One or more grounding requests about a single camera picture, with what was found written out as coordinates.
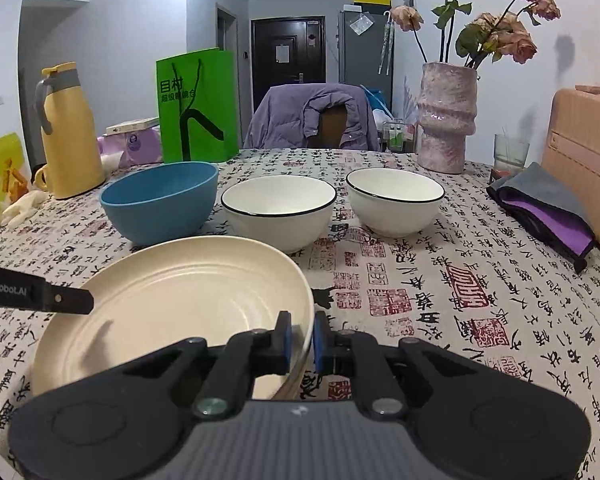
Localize large cream plate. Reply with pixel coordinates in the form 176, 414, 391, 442
31, 235, 314, 400

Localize blue bowl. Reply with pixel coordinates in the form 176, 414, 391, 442
100, 162, 219, 246

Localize white bowl black rim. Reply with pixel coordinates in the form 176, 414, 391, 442
346, 168, 445, 238
221, 176, 337, 254

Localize white gloves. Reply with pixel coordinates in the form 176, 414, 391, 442
0, 190, 50, 229

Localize yellow thermos jug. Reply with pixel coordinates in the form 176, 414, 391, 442
34, 62, 106, 200

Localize purple tissue pack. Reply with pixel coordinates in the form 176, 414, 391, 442
97, 127, 163, 170

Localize white box on tissues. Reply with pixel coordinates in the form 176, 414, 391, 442
105, 117, 159, 136

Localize grey purple cloth pouch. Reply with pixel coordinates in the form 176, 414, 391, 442
486, 162, 596, 274

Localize green paper bag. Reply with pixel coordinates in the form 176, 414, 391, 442
156, 48, 239, 162

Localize drinking glass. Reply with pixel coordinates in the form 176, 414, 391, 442
493, 134, 529, 174

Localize pink suitcase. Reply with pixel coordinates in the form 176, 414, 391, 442
541, 84, 600, 243

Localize pink textured vase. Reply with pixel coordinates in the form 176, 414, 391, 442
417, 62, 478, 174

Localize purple jacket on chair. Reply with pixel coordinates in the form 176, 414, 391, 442
244, 84, 380, 152

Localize brown wooden chair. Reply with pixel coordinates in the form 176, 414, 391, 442
317, 105, 348, 148

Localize dark brown door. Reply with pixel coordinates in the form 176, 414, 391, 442
251, 16, 326, 110

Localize dried pink flowers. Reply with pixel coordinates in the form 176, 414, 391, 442
389, 0, 563, 72

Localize grey refrigerator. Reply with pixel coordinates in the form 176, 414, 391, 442
338, 6, 393, 108

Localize yellow box on fridge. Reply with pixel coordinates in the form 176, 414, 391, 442
353, 0, 391, 13

